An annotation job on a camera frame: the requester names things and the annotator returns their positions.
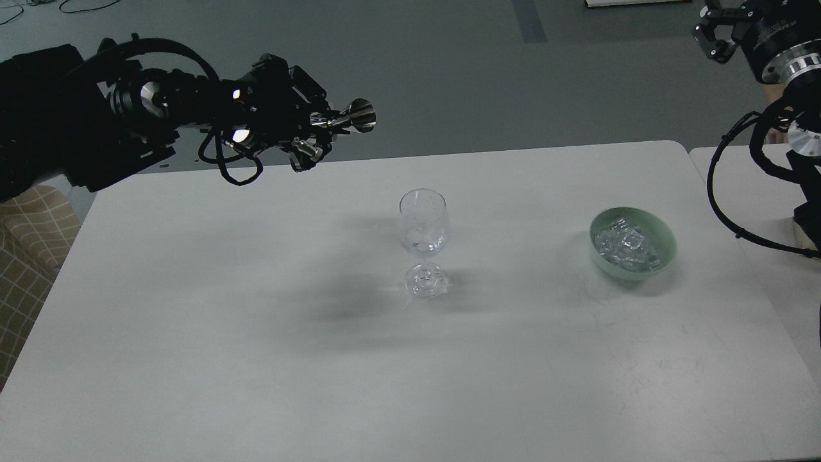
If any black floor cable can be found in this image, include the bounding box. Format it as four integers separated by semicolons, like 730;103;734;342
0;0;121;25

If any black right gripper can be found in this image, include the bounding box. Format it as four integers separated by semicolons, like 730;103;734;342
693;1;820;85

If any person's hand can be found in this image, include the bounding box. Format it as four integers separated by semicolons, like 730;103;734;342
765;128;789;144

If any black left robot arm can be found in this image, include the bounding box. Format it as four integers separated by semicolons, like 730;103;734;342
1;36;376;201

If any steel double jigger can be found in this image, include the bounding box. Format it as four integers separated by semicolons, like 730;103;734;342
310;98;377;134

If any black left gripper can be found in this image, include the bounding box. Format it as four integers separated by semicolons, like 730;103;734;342
224;55;351;173

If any green bowl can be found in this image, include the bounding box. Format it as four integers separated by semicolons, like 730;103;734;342
587;207;678;282

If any clear ice cubes pile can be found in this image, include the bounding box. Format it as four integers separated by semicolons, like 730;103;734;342
593;218;662;273

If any clear wine glass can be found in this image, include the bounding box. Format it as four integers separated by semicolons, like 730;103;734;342
398;188;449;299

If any beige block on side table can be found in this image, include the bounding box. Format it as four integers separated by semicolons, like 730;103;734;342
791;217;819;252

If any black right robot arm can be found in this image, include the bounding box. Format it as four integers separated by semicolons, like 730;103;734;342
691;1;820;259

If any person's bare forearm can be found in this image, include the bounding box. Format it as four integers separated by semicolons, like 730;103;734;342
761;83;786;105

